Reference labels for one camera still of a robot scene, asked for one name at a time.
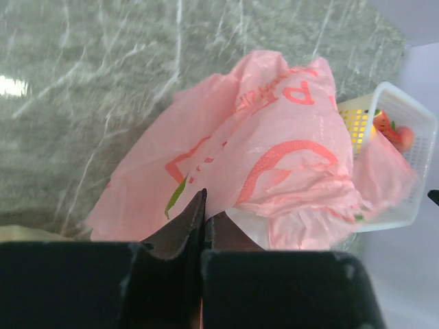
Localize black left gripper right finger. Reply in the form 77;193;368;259
200;213;385;328

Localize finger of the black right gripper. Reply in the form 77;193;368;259
427;190;439;206

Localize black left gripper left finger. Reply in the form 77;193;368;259
1;190;207;328

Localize fake peach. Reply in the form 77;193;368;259
392;126;415;153

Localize fake watermelon slice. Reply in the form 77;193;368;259
373;109;401;143

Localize yellow fake bell pepper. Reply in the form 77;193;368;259
339;109;377;156

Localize pink plastic bag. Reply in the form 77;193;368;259
84;49;420;251

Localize white perforated plastic basket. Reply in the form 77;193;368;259
337;82;438;232

